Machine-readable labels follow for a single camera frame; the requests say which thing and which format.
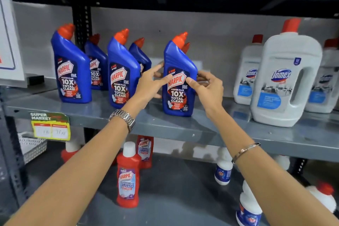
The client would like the person's left hand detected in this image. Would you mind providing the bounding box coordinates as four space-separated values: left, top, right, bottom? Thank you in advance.
122 64 173 119

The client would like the person's right hand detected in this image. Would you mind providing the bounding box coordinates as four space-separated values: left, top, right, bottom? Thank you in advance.
186 71 224 119

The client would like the blue toilet cleaner bottle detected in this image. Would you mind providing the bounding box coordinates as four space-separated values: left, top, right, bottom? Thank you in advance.
162 32 198 117

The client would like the person's left forearm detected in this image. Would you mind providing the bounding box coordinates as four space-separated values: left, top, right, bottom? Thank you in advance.
4 117 131 226

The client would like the person's right forearm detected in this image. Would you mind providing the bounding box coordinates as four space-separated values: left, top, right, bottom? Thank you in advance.
211 107 339 226

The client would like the silver metal wristwatch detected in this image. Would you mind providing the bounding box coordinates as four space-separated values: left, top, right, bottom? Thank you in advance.
109 109 136 133

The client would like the grey metal shelving rack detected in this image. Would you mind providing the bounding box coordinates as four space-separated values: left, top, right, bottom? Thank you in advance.
0 0 339 226

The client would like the red bathroom cleaner bottle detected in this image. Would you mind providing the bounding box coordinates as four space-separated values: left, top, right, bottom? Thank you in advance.
61 138 82 163
136 135 154 169
117 142 142 208

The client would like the small white cleaner jug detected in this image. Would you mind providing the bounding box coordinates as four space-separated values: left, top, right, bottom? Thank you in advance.
305 38 339 114
233 34 264 106

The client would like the row of blue cleaner bottles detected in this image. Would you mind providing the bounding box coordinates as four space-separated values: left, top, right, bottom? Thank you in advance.
51 23 191 109

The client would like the white bottle blue label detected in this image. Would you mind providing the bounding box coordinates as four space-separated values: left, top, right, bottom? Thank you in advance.
236 180 263 226
273 154 291 171
215 148 234 186

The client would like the large white cleaner jug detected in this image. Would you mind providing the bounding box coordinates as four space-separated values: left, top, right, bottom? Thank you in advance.
250 18 323 128

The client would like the yellow green price tag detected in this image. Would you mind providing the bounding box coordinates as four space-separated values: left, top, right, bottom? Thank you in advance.
29 112 71 141

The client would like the white plastic mesh basket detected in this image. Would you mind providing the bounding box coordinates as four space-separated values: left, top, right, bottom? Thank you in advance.
18 132 48 165

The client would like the white sign board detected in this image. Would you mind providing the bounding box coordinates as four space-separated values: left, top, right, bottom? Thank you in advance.
0 0 28 88

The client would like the white bottle red cap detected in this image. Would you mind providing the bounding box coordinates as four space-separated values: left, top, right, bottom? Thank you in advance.
306 182 337 213

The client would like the thin silver bracelet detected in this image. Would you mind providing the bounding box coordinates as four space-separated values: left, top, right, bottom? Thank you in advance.
231 142 261 164

